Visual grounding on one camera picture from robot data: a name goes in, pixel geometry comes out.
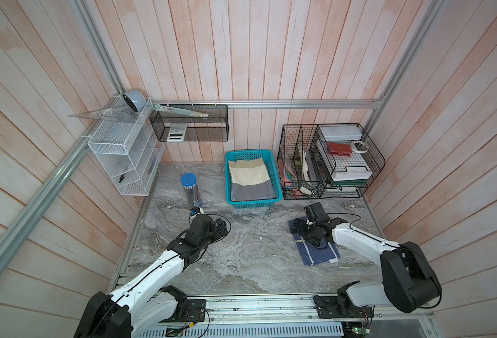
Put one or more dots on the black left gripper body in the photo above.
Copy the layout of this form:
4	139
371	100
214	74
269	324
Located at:
213	234

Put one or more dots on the beige and grey pillowcase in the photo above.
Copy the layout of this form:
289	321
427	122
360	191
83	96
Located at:
250	181

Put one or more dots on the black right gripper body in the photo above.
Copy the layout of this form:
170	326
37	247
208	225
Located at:
306	230

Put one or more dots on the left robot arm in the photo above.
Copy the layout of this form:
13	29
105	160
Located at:
149	299

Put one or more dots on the clear triangle ruler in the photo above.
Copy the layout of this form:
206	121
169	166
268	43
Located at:
121	114

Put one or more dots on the black wire desk organizer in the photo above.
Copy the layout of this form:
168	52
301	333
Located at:
322	161

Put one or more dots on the red wallet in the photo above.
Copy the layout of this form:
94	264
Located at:
338	149

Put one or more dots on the white calculator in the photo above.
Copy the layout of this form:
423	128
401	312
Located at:
177	132

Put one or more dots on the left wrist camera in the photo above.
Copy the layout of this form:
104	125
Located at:
196	211

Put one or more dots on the navy blue striped pillowcase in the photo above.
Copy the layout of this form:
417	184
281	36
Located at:
310	255

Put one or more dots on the clear pencil jar blue lid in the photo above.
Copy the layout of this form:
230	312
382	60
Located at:
190	185

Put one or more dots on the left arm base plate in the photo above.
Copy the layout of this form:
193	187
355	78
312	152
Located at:
189	311

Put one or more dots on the grey round desk fan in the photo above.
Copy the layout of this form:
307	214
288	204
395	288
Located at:
135	100

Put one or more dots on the white paper tray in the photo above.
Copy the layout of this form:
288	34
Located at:
343	168

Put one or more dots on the teal plastic basket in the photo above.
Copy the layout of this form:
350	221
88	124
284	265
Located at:
251	154

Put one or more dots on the clear long ruler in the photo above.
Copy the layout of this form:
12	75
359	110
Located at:
179	111

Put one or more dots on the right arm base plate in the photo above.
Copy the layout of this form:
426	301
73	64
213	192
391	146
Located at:
340	307

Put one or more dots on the white flat box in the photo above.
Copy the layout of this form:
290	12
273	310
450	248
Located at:
341	133

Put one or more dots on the white mesh wall shelf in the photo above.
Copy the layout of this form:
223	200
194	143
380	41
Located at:
128	152

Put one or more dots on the white tape roll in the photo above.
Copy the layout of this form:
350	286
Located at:
359	147

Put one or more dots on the black wire wall basket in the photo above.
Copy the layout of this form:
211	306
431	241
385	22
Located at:
214	128

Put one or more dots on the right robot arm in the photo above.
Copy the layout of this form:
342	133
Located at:
408	280

